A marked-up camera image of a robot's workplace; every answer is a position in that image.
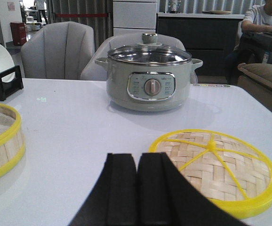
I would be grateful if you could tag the glass pot lid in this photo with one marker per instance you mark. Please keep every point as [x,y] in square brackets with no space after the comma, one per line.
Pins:
[150,54]

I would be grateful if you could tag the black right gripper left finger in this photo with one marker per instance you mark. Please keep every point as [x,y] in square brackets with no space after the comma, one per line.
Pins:
[112,201]

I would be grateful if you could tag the woven bamboo steamer lid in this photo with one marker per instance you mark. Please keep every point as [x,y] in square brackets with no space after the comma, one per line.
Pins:
[230,172]

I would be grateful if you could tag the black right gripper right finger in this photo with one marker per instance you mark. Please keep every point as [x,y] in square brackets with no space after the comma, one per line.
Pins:
[166,198]

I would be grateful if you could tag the dark sideboard cabinet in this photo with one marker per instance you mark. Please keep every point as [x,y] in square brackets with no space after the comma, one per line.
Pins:
[207,37]

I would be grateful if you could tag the beige sofa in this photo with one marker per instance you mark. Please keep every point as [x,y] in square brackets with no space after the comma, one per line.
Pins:
[256,79]

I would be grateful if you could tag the black bowl rack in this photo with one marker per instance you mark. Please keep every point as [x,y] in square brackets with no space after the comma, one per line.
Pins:
[9,88]

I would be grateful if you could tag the red box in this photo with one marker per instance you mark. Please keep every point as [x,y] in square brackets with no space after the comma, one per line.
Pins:
[18,33]

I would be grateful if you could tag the grey upholstered chair left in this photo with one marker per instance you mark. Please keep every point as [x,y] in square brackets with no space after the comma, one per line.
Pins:
[58,51]

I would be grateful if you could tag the bamboo steamer tier yellow rims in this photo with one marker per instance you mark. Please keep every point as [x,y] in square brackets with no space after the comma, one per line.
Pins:
[12,143]

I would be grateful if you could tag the grey-green electric cooking pot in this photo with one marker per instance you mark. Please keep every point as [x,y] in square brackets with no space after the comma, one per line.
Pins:
[148,88]

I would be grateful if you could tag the seated person white shirt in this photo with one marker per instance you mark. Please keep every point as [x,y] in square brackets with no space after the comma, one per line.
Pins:
[258,18]

